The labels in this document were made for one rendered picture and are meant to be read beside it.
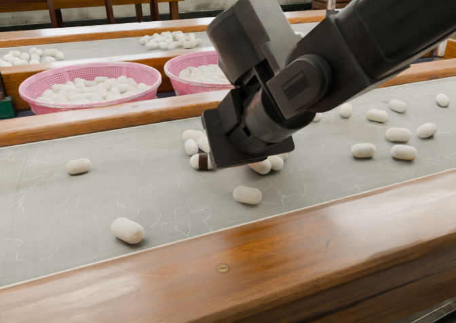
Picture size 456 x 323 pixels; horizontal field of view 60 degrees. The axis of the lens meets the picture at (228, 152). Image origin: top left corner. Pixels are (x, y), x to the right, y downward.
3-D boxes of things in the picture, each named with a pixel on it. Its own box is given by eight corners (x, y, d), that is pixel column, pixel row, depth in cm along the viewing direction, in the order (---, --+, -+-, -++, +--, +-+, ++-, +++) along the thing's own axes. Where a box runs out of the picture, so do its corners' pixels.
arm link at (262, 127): (224, 95, 40) (247, 66, 34) (268, 76, 42) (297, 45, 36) (256, 154, 40) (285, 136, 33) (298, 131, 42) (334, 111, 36)
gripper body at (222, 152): (198, 115, 46) (215, 91, 39) (275, 104, 49) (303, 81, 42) (211, 169, 45) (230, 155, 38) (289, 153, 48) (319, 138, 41)
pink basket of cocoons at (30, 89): (190, 124, 81) (188, 80, 77) (64, 169, 65) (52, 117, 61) (124, 92, 99) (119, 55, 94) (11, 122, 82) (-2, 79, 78)
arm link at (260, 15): (181, 43, 37) (252, -50, 28) (243, 30, 43) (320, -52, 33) (237, 149, 37) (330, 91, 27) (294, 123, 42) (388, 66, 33)
